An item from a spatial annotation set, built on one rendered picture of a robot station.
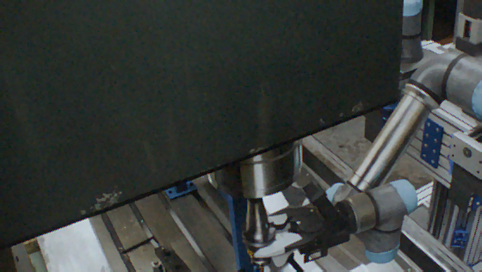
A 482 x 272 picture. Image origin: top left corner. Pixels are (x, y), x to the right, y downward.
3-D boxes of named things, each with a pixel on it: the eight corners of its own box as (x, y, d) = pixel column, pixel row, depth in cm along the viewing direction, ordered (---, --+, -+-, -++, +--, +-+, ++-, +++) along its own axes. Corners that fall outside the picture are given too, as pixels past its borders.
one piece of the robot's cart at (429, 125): (421, 157, 187) (426, 115, 177) (437, 169, 180) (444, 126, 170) (418, 158, 187) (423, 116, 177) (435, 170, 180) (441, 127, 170)
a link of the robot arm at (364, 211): (377, 207, 101) (357, 183, 107) (357, 214, 99) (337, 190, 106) (373, 235, 105) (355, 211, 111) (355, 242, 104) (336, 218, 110)
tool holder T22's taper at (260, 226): (244, 220, 99) (241, 192, 95) (268, 217, 99) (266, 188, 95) (247, 237, 95) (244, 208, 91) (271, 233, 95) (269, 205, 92)
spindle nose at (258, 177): (195, 155, 95) (187, 94, 88) (282, 133, 98) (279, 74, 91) (220, 211, 82) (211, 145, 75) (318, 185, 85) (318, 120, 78)
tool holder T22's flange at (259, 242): (240, 227, 101) (239, 218, 100) (273, 223, 101) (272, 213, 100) (244, 250, 96) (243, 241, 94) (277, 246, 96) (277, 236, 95)
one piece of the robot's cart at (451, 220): (435, 228, 223) (464, 48, 175) (455, 245, 213) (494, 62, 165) (420, 237, 220) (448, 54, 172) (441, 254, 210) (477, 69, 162)
